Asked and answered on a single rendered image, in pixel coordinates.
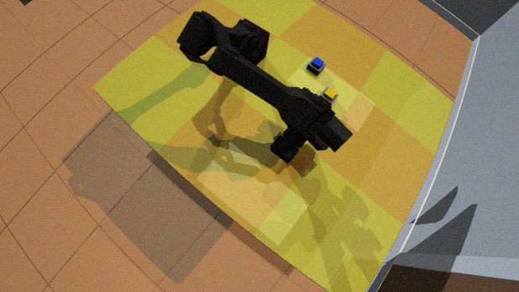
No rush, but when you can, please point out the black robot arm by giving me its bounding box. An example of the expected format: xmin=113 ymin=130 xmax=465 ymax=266
xmin=177 ymin=11 xmax=353 ymax=153

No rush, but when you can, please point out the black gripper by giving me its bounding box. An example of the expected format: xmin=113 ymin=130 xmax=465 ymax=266
xmin=270 ymin=127 xmax=305 ymax=163

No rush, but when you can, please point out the yellow button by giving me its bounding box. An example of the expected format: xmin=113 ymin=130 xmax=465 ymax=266
xmin=320 ymin=86 xmax=338 ymax=106

